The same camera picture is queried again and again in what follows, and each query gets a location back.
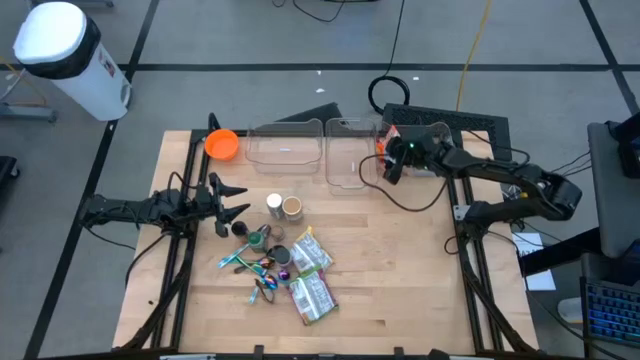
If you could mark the purple label spice jar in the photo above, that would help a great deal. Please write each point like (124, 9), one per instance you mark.
(281, 256)

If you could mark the black table edge clip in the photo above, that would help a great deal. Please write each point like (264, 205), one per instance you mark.
(258, 351)
(398, 352)

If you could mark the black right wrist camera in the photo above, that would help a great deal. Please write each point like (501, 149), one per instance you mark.
(392, 174)

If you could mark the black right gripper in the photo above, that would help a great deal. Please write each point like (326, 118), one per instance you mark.
(400, 150)

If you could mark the purple bowl metal spoon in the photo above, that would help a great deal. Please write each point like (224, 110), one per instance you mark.
(283, 274)

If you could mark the black aluminium table frame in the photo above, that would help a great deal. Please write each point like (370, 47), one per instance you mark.
(360, 358)

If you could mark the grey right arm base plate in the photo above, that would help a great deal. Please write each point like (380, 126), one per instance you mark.
(460, 212)

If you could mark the orange plastic bowl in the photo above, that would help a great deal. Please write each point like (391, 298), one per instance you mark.
(221, 145)

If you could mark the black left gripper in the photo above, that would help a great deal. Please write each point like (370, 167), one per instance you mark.
(207, 202)

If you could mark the grey metal bar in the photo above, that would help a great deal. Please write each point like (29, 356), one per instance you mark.
(75, 3)

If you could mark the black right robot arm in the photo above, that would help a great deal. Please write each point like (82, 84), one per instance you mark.
(560, 195)

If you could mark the white paper sheet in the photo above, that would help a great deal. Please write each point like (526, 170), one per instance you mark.
(542, 282)

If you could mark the white computer mouse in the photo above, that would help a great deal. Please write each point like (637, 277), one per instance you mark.
(570, 311)

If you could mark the green label spice jar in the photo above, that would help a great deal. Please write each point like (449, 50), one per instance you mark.
(257, 241)

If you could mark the black angled plate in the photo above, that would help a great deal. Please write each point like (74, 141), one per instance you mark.
(320, 114)

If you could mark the black box device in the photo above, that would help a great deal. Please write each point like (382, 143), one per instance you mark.
(631, 150)

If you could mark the grey side desk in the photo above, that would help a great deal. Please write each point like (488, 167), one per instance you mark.
(615, 210)

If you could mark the clear plastic bin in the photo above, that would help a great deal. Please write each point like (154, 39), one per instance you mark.
(260, 160)
(350, 180)
(442, 131)

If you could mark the small clear glass jar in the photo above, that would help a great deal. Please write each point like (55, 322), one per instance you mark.
(278, 233)

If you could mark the white lid spice jar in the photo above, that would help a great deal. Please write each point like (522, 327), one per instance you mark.
(274, 205)

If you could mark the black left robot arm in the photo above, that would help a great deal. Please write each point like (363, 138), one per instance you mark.
(130, 207)

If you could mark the backlit black keyboard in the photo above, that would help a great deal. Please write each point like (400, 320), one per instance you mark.
(612, 312)

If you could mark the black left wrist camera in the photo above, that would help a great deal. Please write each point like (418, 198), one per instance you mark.
(221, 230)

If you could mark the white trash can black bag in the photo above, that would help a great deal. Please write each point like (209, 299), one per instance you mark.
(55, 30)

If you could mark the black floor stand foot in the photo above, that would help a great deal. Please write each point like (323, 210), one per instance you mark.
(7, 170)

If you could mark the tan lid spice jar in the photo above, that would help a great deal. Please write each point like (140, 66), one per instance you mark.
(292, 207)

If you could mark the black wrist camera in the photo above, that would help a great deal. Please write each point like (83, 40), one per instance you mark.
(392, 174)
(221, 230)

